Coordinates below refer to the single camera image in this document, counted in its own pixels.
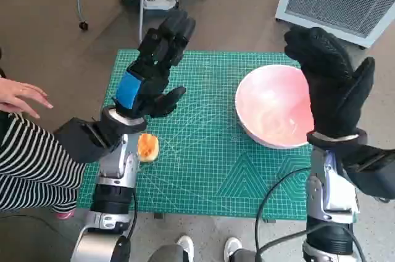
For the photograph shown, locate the person's hand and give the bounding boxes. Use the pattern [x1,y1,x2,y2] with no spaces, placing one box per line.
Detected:
[0,77,54,120]

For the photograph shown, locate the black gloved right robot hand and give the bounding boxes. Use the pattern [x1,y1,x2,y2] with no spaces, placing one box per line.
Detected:
[283,26,376,138]

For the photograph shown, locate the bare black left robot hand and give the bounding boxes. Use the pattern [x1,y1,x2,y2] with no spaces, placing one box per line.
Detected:
[111,9,197,120]

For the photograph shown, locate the long toy bread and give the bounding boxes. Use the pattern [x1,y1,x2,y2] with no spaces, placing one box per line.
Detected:
[137,133,160,163]

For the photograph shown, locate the pink bowl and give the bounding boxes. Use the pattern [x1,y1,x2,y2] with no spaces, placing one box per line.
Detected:
[234,64,316,151]

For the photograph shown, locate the person in striped clothing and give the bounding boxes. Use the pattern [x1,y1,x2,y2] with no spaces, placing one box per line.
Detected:
[0,77,88,220]

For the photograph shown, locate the green cutting mat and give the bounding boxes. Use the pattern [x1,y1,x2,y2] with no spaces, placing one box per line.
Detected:
[77,48,314,221]

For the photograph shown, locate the person with white shoes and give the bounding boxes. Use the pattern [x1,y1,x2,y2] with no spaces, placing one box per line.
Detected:
[148,234,259,262]

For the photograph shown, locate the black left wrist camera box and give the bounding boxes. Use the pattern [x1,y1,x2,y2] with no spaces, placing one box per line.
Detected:
[52,117,121,165]

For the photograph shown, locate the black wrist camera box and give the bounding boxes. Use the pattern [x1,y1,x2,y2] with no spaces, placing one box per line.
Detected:
[338,144,395,203]
[52,117,121,165]

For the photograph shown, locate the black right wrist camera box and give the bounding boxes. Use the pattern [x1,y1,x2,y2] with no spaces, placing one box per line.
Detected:
[338,144,395,203]

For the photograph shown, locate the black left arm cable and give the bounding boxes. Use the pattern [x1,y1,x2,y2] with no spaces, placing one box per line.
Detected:
[115,192,139,262]

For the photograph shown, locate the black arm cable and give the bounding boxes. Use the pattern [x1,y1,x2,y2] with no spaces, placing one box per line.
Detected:
[115,192,139,262]
[254,166,312,262]

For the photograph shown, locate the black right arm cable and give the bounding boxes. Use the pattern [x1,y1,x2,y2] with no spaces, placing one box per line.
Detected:
[254,166,312,262]

